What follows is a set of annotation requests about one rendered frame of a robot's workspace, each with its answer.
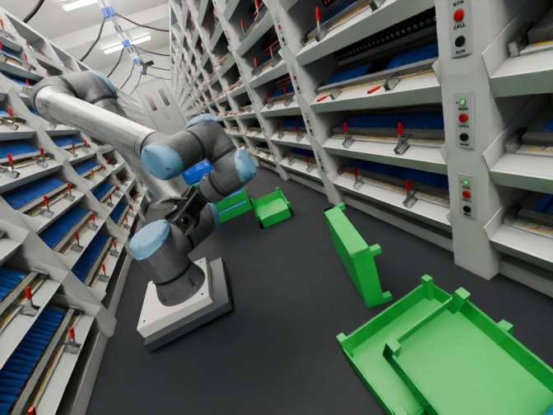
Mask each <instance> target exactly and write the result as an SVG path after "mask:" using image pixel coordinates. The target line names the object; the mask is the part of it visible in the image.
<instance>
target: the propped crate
mask: <svg viewBox="0 0 553 415"><path fill-rule="evenodd" d="M470 295H471V294H470V293H469V292H468V291H466V290H465V289H464V288H462V287H460V288H459V289H457V290H456V291H455V292H454V294H453V296H452V297H451V298H449V299H448V300H446V301H445V302H444V303H443V304H442V305H440V306H439V307H437V308H436V309H435V310H433V311H432V312H430V313H429V314H428V315H427V316H425V317H424V318H423V319H421V320H420V321H418V322H417V323H416V324H414V325H413V326H411V327H410V328H409V329H408V330H406V331H405V332H404V333H402V334H401V335H399V336H398V337H397V338H391V339H389V340H388V341H387V342H386V344H385V347H384V350H383V357H384V358H385V359H386V360H387V362H388V363H389V364H390V366H391V367H392V368H393V369H394V370H395V371H396V373H397V374H398V376H399V377H400V378H401V379H402V381H403V382H404V383H405V385H406V386H407V388H408V389H409V390H410V391H411V392H412V393H413V395H414V396H415V397H416V399H417V400H418V401H419V402H420V404H421V405H422V407H423V408H424V409H425V410H426V412H427V413H428V414H429V415H542V414H545V413H548V409H549V408H550V407H553V369H551V368H550V367H549V366H548V365H547V364H546V363H545V362H543V361H542V360H541V359H540V358H538V357H537V356H536V355H535V354H533V353H532V352H531V351H530V350H528V349H527V348H526V347H524V346H523V345H522V344H521V343H520V342H519V341H518V340H517V339H515V338H514V337H513V336H512V335H510V334H509V333H508V332H506V331H505V330H504V329H503V328H501V327H500V326H499V325H498V324H497V323H496V322H495V321H494V320H492V319H491V318H490V317H488V316H487V315H486V314H485V313H483V312H482V311H481V310H480V309H478V308H477V307H476V306H475V305H473V304H472V303H471V302H470V301H469V300H468V297H469V296H470Z"/></svg>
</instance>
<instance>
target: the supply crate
mask: <svg viewBox="0 0 553 415"><path fill-rule="evenodd" d="M207 163H208V165H209V166H206V167H205V166H204V164H205V163H204V162H202V163H200V164H199V165H200V166H201V169H200V170H196V167H197V165H195V166H193V167H191V168H189V169H188V170H186V171H188V172H189V174H188V175H187V174H186V171H185V172H183V173H182V174H181V175H182V176H183V178H184V180H185V182H186V183H187V184H191V183H193V182H195V181H197V180H200V179H201V178H202V177H204V174H205V173H206V174H208V173H209V172H210V171H211V170H213V167H212V166H211V164H210V163H209V162H208V161H207Z"/></svg>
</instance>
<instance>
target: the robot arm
mask: <svg viewBox="0 0 553 415"><path fill-rule="evenodd" d="M117 99H118V95H117V91H116V90H115V89H114V85H113V84H112V82H111V81H110V80H109V79H108V78H107V77H106V76H105V75H104V74H102V73H101V72H98V71H94V70H91V71H81V72H75V73H70V74H65V75H60V76H56V77H47V78H45V79H43V80H41V81H39V82H37V83H36V84H35V85H34V86H33V87H32V89H31V91H30V103H31V106H32V107H33V109H34V111H35V112H36V113H37V114H38V115H39V116H40V117H42V118H43V119H46V120H48V121H49V122H51V123H54V124H67V125H69V126H71V127H73V128H75V129H77V130H79V131H81V132H83V133H86V134H88V135H90V136H92V137H93V138H96V139H98V140H100V141H102V142H105V143H107V144H109V145H110V146H112V147H114V148H115V150H116V151H117V152H118V153H119V155H120V156H121V157H122V158H123V159H124V160H125V161H126V162H127V164H128V165H129V166H130V168H131V169H132V170H133V171H134V173H135V174H136V175H137V177H138V178H139V179H140V180H141V181H142V183H143V184H144V185H145V186H146V187H147V188H148V189H149V191H150V192H151V193H152V194H153V196H154V197H155V198H156V200H157V201H158V202H156V203H153V204H152V205H151V206H150V208H152V209H154V210H156V209H162V208H164V210H165V211H164V218H165V219H166V220H167V221H166V220H158V221H156V222H152V223H150V224H148V225H147V226H144V227H143V228H142V229H141V230H140V231H139V232H137V233H136V234H135V235H134V237H133V238H132V239H131V241H130V244H129V247H130V250H131V251H132V253H133V255H134V258H135V259H136V260H137V261H138V263H139V264H140V265H141V266H142V267H143V269H144V270H145V272H146V273H147V275H148V276H149V277H150V279H151V280H152V281H153V282H154V284H155V286H156V295H157V298H158V300H159V302H160V303H161V304H162V305H164V306H174V305H179V304H181V303H183V302H185V301H187V300H188V299H190V298H191V297H192V296H194V295H195V294H196V293H197V292H198V291H199V290H200V289H201V287H202V285H203V283H204V282H205V279H206V275H205V273H204V272H203V270H202V269H201V268H200V267H199V266H197V265H196V264H195V263H194V262H192V261H191V260H190V258H189V257H188V254H189V253H190V252H191V251H192V250H193V249H195V248H196V247H197V246H198V245H199V244H200V243H201V242H203V241H204V240H205V239H206V238H207V237H208V236H209V235H210V234H211V233H212V232H213V231H214V230H215V229H216V228H217V227H218V226H219V223H220V215H219V212H218V211H217V210H216V207H215V206H214V204H213V203H219V202H220V201H221V200H223V199H224V198H226V197H228V196H229V195H230V194H232V193H233V192H234V191H235V190H237V189H239V188H240V187H241V186H243V185H244V184H247V183H248V182H249V181H250V180H251V179H252V178H254V177H255V175H256V172H257V170H256V165H255V163H254V161H253V158H252V157H251V156H250V155H249V154H248V153H247V152H246V151H245V150H244V149H237V147H236V146H235V144H234V143H233V142H232V141H231V139H230V138H229V136H228V135H227V133H226V132H225V130H224V129H223V128H222V127H221V124H220V122H219V121H217V120H216V118H215V117H214V116H213V115H212V114H202V115H199V117H196V118H195V119H192V120H191V121H190V122H189V123H187V125H186V126H185V130H184V131H182V132H179V133H176V134H174V135H172V136H170V135H167V134H165V133H162V132H159V131H155V130H153V129H150V128H148V127H145V126H143V125H140V124H138V123H135V122H133V121H132V120H131V119H130V118H129V117H128V115H127V114H126V113H125V112H124V110H123V109H122V107H121V106H120V105H119V103H118V102H117ZM206 159H207V160H208V162H209V163H210V164H211V166H212V167H213V170H211V171H210V172H209V173H208V174H206V173H205V174H204V177H202V178H201V179H200V181H199V185H198V187H197V188H196V187H195V186H194V185H192V186H191V187H190V188H189V189H187V190H185V188H184V187H183V185H181V183H180V182H179V181H178V180H177V179H176V177H178V176H179V175H181V174H182V173H183V172H185V171H186V170H188V169H189V168H191V167H193V166H195V165H196V164H198V163H200V162H201V161H204V160H206ZM167 284H168V285H167Z"/></svg>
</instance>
